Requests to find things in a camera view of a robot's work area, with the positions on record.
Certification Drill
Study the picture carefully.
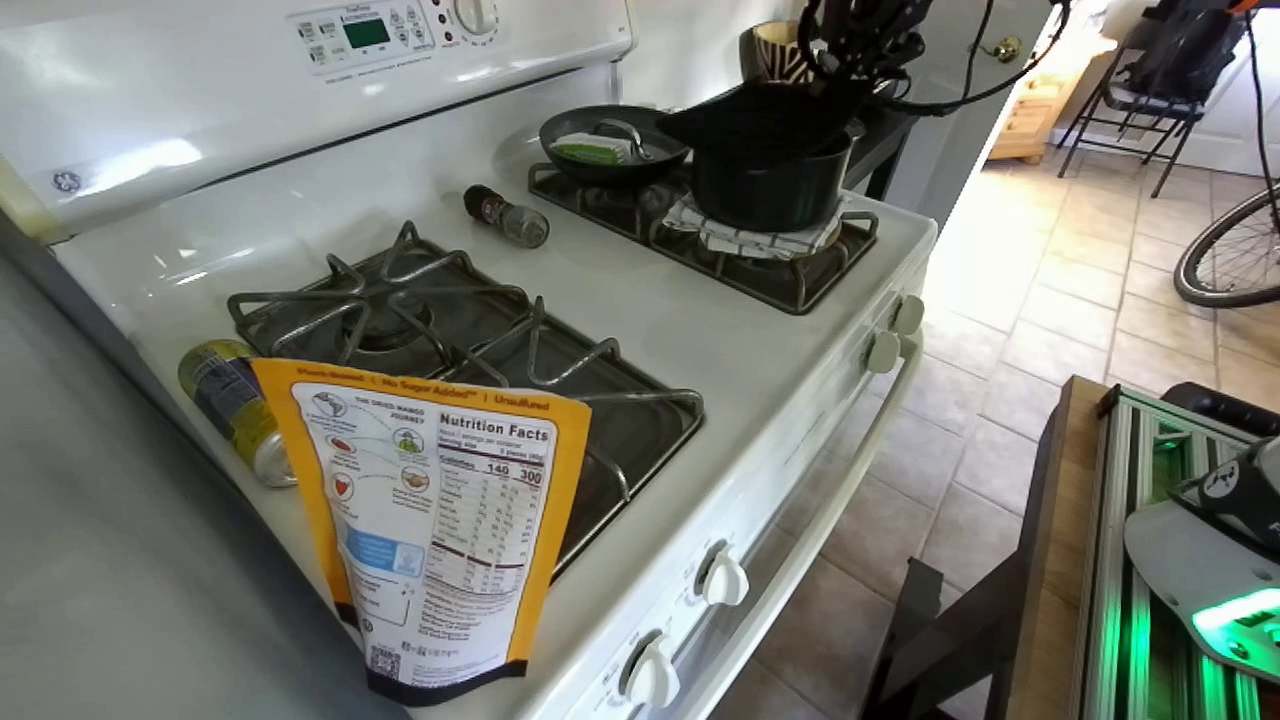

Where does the checked cloth under pot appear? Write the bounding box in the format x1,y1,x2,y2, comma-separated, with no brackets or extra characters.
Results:
657,196,856,263

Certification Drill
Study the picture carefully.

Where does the yellow and blue can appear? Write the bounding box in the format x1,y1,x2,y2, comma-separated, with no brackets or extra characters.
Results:
176,335,299,493

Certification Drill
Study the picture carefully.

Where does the black frying pan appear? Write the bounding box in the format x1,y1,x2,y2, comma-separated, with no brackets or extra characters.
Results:
537,100,696,189

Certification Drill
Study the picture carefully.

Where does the white gas stove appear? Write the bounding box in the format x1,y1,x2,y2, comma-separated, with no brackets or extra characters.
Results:
0,0,943,720

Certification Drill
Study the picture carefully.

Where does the white stove knob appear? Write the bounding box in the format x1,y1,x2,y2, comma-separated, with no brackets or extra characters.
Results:
860,327,905,377
692,537,753,613
886,292,928,335
615,631,685,713

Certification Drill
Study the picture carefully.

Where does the black side table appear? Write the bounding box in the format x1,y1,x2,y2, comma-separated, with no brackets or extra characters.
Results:
837,96,928,205

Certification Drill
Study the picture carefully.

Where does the brass door knob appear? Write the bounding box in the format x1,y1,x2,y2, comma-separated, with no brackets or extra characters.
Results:
977,30,1028,70

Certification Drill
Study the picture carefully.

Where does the black pot with steel handle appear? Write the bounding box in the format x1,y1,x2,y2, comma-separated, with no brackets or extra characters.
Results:
688,70,921,236

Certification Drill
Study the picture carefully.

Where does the orange food pouch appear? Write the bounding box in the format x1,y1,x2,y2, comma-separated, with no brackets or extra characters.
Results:
247,357,596,706

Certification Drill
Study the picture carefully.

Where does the aluminium frame with green light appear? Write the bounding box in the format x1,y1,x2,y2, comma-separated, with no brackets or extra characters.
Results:
1082,385,1280,720

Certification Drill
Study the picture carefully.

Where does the black metal frame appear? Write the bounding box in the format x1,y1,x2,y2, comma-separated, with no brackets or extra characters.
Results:
856,550,1037,720

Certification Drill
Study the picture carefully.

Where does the black burner grate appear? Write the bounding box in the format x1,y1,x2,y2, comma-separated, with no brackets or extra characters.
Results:
528,154,886,319
224,216,713,574

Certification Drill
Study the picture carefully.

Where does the black flat object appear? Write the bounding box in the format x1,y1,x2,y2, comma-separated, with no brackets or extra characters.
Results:
1158,380,1280,436

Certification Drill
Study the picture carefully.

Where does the small grey shaker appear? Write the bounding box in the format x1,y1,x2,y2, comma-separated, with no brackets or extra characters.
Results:
460,180,557,252

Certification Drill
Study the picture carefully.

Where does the black folding chair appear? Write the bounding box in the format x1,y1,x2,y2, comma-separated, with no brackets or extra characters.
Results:
1051,0,1263,205

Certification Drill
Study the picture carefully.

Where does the wooden board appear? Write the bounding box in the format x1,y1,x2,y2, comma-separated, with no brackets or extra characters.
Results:
1000,370,1117,720

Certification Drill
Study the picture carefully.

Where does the grey and black cap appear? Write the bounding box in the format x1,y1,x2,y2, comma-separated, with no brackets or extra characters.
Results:
1122,436,1280,691

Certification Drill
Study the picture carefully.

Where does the wooden box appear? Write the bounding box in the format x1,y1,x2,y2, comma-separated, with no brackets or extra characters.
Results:
983,70,1071,170

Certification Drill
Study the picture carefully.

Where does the grey door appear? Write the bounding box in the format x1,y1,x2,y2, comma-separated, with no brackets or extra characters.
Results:
853,0,1071,232

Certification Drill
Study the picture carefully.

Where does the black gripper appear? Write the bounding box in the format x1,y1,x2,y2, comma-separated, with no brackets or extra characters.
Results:
797,0,935,102

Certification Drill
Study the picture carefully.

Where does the bicycle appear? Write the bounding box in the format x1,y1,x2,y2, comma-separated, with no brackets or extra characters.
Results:
1169,15,1280,313

